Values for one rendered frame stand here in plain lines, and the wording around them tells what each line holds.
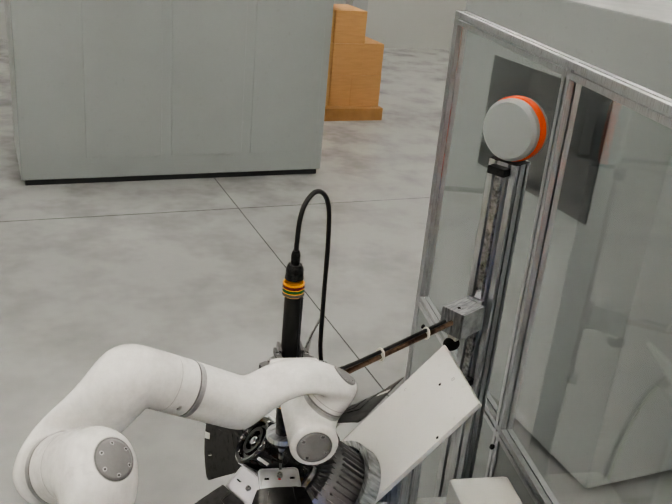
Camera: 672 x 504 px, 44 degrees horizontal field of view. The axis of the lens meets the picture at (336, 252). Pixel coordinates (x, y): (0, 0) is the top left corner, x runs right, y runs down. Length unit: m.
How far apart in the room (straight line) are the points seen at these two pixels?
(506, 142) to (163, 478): 2.31
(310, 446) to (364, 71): 8.59
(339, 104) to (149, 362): 8.67
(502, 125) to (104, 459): 1.32
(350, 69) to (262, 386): 8.50
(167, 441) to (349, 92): 6.52
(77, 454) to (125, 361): 0.18
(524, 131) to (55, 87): 5.35
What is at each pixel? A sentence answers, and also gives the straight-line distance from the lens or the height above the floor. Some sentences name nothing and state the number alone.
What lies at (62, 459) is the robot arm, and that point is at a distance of 1.15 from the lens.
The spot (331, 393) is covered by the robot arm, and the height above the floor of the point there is 1.60.
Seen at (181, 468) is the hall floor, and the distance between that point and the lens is 3.84.
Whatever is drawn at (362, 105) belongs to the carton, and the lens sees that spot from 9.95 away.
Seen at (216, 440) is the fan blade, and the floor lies 1.06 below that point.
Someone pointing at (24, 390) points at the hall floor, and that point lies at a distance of 4.43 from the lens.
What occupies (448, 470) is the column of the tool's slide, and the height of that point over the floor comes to 0.86.
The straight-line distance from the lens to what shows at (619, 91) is 1.92.
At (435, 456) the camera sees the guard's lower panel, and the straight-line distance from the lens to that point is 3.08.
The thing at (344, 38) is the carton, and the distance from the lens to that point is 9.66.
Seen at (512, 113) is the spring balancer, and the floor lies 1.92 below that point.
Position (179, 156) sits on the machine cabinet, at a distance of 7.29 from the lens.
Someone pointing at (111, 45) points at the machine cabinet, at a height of 1.14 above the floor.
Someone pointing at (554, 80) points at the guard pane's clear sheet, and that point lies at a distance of 2.22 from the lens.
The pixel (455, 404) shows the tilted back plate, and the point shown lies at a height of 1.33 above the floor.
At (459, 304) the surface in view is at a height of 1.42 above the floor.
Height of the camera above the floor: 2.36
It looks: 23 degrees down
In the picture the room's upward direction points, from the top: 5 degrees clockwise
